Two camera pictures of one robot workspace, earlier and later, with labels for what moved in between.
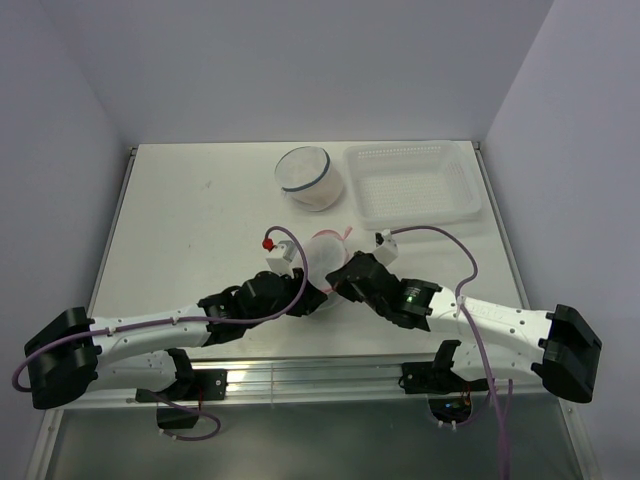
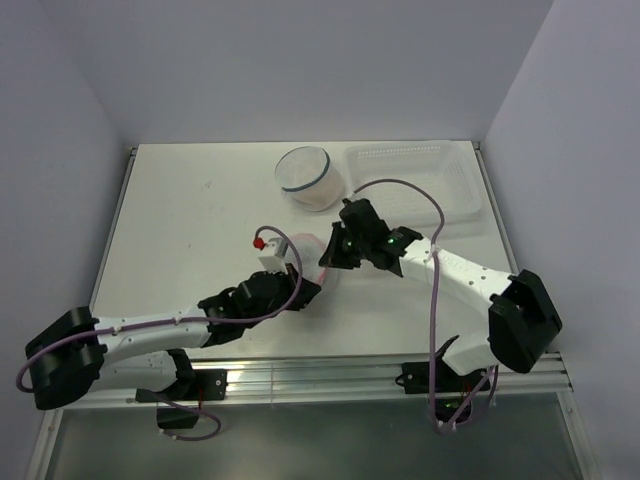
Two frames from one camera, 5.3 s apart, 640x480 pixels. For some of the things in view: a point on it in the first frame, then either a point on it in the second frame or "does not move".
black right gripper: x=339 y=279 → x=334 y=256
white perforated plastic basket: x=408 y=184 does not move
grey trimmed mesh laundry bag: x=309 y=177 does not move
